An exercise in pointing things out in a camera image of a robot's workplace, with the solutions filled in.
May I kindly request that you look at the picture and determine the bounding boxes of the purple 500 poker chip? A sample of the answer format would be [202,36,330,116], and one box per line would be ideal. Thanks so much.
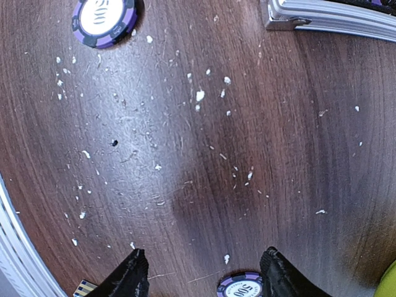
[71,0,138,49]
[217,272,264,297]

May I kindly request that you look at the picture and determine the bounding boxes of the green plate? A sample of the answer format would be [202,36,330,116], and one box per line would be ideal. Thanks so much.
[374,261,396,297]

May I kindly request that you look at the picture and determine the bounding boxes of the aluminium poker case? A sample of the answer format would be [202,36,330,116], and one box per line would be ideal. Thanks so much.
[260,0,395,42]

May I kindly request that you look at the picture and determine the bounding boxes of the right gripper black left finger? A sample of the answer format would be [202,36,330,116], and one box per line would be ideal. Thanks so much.
[87,249,149,297]

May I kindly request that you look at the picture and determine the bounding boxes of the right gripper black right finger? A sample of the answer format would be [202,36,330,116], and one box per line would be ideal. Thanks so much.
[260,246,330,297]

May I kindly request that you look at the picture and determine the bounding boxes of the front aluminium rail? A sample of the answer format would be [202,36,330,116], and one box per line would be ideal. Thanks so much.
[1,180,67,296]

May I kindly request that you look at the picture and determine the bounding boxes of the blue gold card box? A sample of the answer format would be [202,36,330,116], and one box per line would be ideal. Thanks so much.
[73,280,97,297]

